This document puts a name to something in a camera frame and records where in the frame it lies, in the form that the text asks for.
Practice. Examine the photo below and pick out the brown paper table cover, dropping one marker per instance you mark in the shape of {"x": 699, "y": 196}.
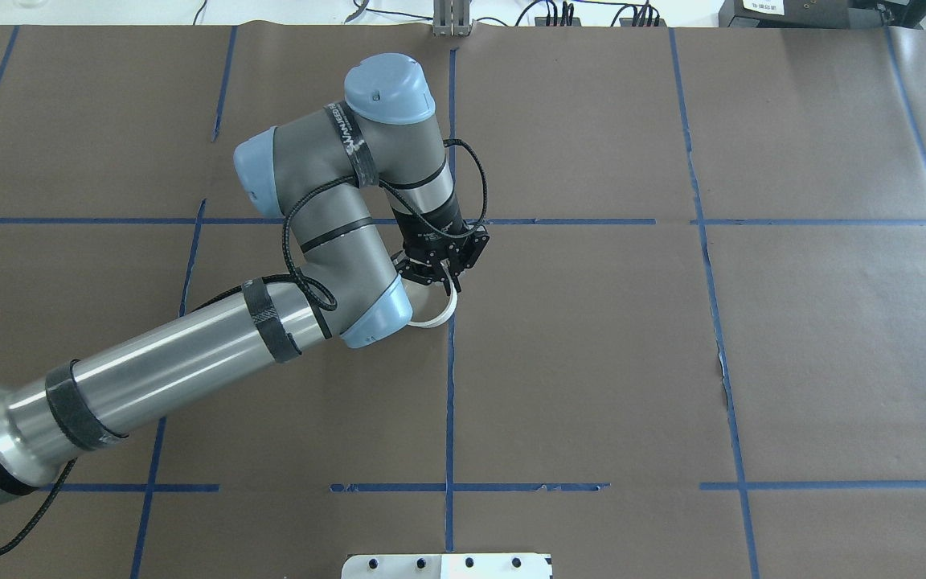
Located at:
{"x": 695, "y": 347}

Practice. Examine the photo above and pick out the white mounting plate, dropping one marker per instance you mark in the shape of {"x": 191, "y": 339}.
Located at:
{"x": 450, "y": 565}

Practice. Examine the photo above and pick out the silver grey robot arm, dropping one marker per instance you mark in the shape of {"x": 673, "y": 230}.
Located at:
{"x": 367, "y": 203}

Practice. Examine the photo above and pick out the white smiley mug black handle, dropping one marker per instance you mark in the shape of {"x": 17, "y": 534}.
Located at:
{"x": 432, "y": 305}

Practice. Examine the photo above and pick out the aluminium frame post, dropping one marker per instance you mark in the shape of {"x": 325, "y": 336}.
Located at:
{"x": 452, "y": 18}

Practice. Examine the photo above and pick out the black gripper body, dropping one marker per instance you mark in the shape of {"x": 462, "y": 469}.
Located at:
{"x": 425, "y": 228}

